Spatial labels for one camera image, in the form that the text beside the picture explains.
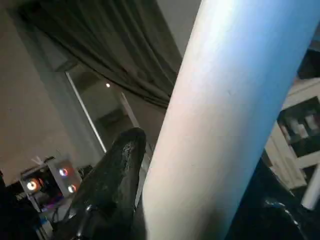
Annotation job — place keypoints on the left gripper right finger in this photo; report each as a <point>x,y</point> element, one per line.
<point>275,215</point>

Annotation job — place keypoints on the grey curtain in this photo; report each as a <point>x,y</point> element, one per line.
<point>125,50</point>

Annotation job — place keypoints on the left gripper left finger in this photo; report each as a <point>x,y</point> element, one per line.
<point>110,195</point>

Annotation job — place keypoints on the computer case with red lights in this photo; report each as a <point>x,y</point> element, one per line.
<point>50,182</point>

